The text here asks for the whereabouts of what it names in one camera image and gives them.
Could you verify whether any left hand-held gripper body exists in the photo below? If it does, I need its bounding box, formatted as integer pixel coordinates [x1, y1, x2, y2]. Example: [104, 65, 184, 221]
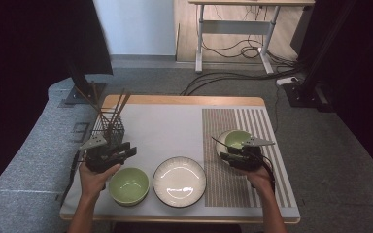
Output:
[79, 134, 124, 174]

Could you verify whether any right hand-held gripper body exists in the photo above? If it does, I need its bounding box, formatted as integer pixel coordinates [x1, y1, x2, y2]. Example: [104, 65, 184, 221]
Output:
[229, 137, 276, 172]

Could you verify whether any green bowl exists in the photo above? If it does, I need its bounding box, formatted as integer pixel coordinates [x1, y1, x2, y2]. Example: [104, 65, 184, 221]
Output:
[108, 166, 151, 208]
[223, 129, 253, 150]
[215, 130, 264, 163]

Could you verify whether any black wire basket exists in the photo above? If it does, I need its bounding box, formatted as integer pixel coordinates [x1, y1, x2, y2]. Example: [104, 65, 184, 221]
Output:
[83, 108, 126, 156]

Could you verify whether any person's right hand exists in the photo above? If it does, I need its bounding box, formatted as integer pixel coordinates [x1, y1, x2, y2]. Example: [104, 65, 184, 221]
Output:
[239, 163, 275, 195]

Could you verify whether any person's left hand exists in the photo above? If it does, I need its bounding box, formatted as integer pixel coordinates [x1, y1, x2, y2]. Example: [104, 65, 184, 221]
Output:
[78, 163, 122, 200]

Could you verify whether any striped brown placemat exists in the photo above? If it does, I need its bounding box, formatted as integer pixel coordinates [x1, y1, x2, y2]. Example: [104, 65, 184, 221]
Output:
[201, 108, 293, 209]

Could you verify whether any white plate with dark rim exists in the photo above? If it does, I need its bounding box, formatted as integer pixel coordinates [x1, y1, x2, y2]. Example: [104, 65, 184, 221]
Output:
[152, 156, 208, 209]

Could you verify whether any white power strip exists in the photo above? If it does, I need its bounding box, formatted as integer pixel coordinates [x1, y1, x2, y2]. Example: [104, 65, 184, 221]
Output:
[276, 75, 299, 86]

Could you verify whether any white-legged desk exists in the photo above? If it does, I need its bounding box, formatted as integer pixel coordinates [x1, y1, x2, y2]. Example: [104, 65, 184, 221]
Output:
[188, 0, 316, 75]

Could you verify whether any black curtain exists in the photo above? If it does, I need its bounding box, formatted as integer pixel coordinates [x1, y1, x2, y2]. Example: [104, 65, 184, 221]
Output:
[0, 0, 114, 202]
[289, 0, 373, 183]

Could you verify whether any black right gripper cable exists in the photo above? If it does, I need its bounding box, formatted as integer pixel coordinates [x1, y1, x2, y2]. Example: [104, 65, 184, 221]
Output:
[258, 153, 277, 195]

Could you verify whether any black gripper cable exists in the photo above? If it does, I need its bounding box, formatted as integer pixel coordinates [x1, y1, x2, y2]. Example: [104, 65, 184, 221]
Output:
[258, 153, 277, 195]
[59, 150, 82, 207]

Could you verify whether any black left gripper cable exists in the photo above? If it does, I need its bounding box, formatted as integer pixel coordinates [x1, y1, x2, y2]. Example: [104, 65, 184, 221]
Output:
[59, 150, 82, 207]

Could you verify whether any black stand with base plate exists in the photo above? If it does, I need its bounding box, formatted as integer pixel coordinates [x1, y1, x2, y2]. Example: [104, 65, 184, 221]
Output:
[283, 0, 358, 113]
[65, 54, 107, 105]

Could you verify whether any black floor cable bundle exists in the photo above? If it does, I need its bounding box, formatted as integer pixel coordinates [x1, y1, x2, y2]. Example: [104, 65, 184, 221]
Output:
[179, 32, 305, 96]

